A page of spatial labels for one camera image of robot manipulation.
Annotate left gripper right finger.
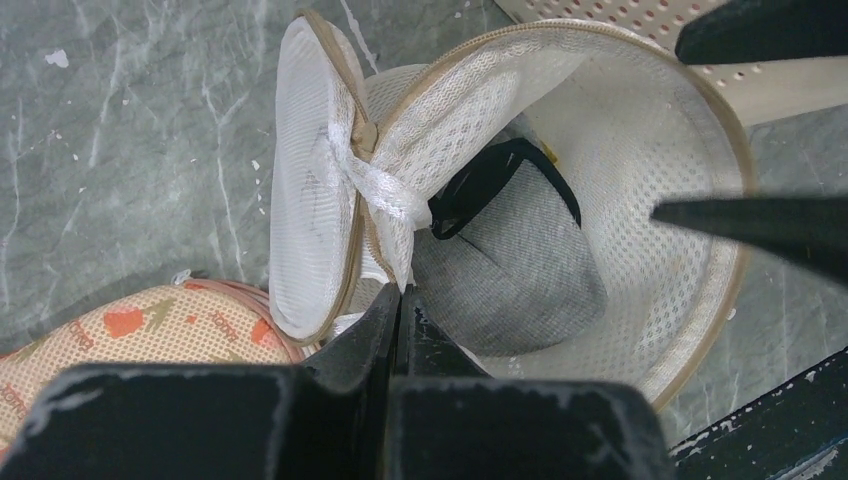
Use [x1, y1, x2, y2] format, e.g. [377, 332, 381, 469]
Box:
[384, 292, 675, 479]

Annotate floral pink laundry bag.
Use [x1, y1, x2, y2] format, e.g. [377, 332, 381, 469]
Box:
[1, 279, 319, 455]

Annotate cream plastic laundry basket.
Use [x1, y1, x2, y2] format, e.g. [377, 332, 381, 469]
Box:
[496, 0, 847, 126]

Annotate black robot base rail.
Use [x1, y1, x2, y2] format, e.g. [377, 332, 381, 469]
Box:
[670, 349, 847, 479]

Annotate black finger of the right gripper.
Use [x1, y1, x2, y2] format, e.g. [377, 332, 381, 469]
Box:
[674, 0, 847, 65]
[651, 196, 847, 285]

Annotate black bra in mesh bag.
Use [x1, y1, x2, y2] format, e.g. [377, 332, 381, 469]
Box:
[413, 138, 608, 356]

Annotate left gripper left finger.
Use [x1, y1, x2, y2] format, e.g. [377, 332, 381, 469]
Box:
[1, 286, 401, 479]

